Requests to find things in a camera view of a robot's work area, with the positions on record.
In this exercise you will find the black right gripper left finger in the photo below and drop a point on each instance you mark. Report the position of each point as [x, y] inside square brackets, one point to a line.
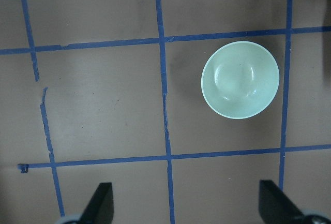
[100, 207]

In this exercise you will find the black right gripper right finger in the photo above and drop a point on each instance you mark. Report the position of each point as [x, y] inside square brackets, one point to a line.
[275, 206]

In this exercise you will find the light green bowl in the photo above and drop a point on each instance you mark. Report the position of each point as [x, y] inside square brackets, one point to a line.
[240, 80]

